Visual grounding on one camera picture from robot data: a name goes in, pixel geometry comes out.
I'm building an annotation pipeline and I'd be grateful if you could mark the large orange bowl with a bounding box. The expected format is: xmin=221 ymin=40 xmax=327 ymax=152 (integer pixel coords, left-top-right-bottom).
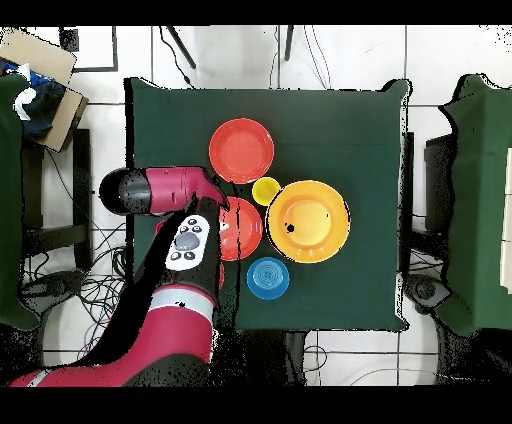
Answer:
xmin=265 ymin=179 xmax=352 ymax=265

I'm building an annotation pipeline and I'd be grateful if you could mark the wide red-orange bowl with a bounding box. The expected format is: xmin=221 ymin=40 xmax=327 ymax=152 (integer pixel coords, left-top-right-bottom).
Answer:
xmin=208 ymin=117 xmax=276 ymax=186
xmin=218 ymin=195 xmax=264 ymax=262

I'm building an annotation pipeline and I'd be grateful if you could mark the yellow cup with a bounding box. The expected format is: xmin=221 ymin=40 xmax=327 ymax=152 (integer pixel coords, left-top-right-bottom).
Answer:
xmin=251 ymin=176 xmax=282 ymax=208

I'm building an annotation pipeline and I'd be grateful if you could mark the small blue bowl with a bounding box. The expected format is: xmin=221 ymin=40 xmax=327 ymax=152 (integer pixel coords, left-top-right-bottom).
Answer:
xmin=245 ymin=256 xmax=291 ymax=301

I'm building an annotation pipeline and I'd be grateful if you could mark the dark green tablecloth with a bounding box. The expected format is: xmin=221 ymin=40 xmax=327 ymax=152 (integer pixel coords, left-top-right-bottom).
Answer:
xmin=123 ymin=76 xmax=413 ymax=335

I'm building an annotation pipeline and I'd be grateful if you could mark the black chair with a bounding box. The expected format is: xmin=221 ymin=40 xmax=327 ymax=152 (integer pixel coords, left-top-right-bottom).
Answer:
xmin=423 ymin=133 xmax=457 ymax=233

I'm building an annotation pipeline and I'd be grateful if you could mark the green cloth side table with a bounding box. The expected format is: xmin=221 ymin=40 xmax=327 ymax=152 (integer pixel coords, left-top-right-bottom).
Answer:
xmin=0 ymin=73 xmax=41 ymax=332
xmin=437 ymin=73 xmax=512 ymax=336

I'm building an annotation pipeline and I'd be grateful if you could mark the blue and white cloth bundle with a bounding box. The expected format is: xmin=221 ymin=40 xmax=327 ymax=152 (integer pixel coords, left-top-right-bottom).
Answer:
xmin=0 ymin=59 xmax=67 ymax=139

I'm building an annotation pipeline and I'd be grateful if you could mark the cardboard box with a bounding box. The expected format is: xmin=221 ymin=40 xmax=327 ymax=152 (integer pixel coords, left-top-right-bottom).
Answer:
xmin=0 ymin=27 xmax=90 ymax=154

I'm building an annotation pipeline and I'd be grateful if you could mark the black floor cable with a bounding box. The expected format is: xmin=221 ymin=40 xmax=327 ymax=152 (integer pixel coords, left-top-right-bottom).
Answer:
xmin=158 ymin=25 xmax=196 ymax=89

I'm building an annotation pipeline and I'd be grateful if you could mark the tangle of floor cables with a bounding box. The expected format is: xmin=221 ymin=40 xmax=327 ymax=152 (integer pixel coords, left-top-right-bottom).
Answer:
xmin=23 ymin=221 xmax=139 ymax=361

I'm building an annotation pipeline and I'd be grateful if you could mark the black metal frame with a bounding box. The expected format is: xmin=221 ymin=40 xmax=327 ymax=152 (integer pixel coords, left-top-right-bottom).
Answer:
xmin=58 ymin=25 xmax=120 ymax=74

